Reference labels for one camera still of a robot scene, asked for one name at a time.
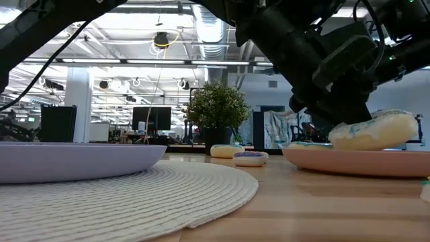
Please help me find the purple iced donut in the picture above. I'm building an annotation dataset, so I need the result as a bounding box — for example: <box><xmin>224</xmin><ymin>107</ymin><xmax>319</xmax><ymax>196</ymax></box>
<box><xmin>232</xmin><ymin>151</ymin><xmax>265</xmax><ymax>168</ymax></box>

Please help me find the silver round ceiling duct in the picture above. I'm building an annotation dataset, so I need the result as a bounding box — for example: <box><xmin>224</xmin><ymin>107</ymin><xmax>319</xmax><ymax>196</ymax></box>
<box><xmin>191</xmin><ymin>3</ymin><xmax>232</xmax><ymax>61</ymax></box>

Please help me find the lilac plate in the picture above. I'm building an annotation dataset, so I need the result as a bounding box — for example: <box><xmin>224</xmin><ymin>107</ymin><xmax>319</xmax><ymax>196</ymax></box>
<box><xmin>0</xmin><ymin>140</ymin><xmax>168</xmax><ymax>185</ymax></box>

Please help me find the black ribbed box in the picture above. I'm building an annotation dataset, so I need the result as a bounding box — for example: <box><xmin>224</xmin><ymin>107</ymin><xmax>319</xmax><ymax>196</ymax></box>
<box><xmin>40</xmin><ymin>104</ymin><xmax>78</xmax><ymax>143</ymax></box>

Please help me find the black ceiling device yellow cable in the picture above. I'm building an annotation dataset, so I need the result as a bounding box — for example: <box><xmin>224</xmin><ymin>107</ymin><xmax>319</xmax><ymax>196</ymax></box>
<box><xmin>153</xmin><ymin>31</ymin><xmax>171</xmax><ymax>50</ymax></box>

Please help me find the pink plate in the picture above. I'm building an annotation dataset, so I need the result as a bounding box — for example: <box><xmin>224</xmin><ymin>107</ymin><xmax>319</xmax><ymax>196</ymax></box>
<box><xmin>282</xmin><ymin>147</ymin><xmax>430</xmax><ymax>178</ymax></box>

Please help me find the black computer monitor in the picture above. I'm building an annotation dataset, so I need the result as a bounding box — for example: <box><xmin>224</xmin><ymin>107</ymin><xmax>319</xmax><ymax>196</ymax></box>
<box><xmin>132</xmin><ymin>106</ymin><xmax>173</xmax><ymax>132</ymax></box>

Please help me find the green potted plant black pot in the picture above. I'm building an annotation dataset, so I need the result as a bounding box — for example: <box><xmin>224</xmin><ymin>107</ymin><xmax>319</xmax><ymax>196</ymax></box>
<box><xmin>185</xmin><ymin>81</ymin><xmax>251</xmax><ymax>156</ymax></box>

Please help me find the white building column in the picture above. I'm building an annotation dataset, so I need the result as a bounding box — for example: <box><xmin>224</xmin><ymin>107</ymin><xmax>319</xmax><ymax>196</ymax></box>
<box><xmin>64</xmin><ymin>67</ymin><xmax>94</xmax><ymax>144</ymax></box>

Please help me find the black left wrist camera cable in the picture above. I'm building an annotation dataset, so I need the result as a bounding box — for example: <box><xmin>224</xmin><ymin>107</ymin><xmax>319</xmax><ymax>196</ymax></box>
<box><xmin>352</xmin><ymin>0</ymin><xmax>386</xmax><ymax>77</ymax></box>

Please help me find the pale sprinkled donut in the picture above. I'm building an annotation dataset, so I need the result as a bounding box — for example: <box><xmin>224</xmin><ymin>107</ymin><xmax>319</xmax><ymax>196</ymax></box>
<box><xmin>419</xmin><ymin>176</ymin><xmax>430</xmax><ymax>203</ymax></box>

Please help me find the white donut blue drizzle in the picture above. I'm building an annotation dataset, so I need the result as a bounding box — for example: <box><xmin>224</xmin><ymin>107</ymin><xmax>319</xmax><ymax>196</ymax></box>
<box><xmin>328</xmin><ymin>108</ymin><xmax>419</xmax><ymax>151</ymax></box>

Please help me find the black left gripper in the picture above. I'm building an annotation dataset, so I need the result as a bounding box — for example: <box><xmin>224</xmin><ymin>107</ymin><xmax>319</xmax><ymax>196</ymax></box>
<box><xmin>268</xmin><ymin>19</ymin><xmax>373</xmax><ymax>124</ymax></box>

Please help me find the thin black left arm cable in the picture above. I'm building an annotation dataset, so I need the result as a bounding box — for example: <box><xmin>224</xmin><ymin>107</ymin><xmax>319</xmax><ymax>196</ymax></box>
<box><xmin>0</xmin><ymin>19</ymin><xmax>91</xmax><ymax>112</ymax></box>

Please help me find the person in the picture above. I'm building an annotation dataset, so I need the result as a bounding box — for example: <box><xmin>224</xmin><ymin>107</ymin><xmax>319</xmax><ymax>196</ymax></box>
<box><xmin>301</xmin><ymin>122</ymin><xmax>318</xmax><ymax>144</ymax></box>

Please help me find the white blue draped cloth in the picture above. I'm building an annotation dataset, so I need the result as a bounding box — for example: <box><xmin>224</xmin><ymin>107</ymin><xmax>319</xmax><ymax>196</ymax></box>
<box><xmin>263</xmin><ymin>110</ymin><xmax>313</xmax><ymax>150</ymax></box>

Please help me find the white woven round placemat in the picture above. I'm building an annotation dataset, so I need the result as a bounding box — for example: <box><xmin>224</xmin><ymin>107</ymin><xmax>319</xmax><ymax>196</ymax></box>
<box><xmin>0</xmin><ymin>159</ymin><xmax>259</xmax><ymax>242</ymax></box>

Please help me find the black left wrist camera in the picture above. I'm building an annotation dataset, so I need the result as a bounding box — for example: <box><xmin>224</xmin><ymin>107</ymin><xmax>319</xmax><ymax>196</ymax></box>
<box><xmin>312</xmin><ymin>35</ymin><xmax>379</xmax><ymax>90</ymax></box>

